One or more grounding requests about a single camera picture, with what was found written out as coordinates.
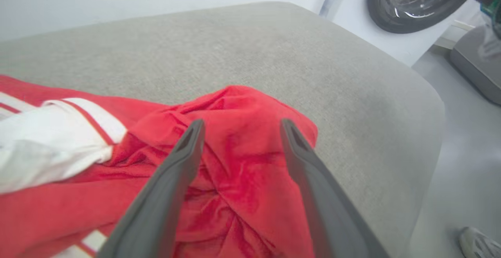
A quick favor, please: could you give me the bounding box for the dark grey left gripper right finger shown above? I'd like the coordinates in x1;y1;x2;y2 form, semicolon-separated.
279;118;390;258

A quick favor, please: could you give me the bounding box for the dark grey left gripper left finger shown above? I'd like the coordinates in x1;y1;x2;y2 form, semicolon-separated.
97;119;206;258

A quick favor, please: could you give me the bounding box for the red and white basketball jersey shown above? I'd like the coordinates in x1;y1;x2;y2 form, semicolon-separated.
0;75;318;258

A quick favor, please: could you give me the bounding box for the white grey sneaker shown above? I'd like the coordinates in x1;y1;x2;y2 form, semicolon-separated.
459;227;501;258

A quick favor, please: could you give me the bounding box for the grey upholstered ottoman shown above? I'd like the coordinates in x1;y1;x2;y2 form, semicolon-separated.
0;2;445;258

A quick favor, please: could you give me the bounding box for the white washing machine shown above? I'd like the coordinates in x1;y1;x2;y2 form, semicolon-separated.
319;0;483;67

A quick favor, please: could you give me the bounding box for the grey rounded plastic unit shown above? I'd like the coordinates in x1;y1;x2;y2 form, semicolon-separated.
449;25;501;106

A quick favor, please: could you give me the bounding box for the dark round washing machine door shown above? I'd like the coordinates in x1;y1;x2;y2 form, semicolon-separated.
367;0;469;34

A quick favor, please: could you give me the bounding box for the teal right wrist cable connector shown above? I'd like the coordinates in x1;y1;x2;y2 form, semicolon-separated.
481;0;501;20

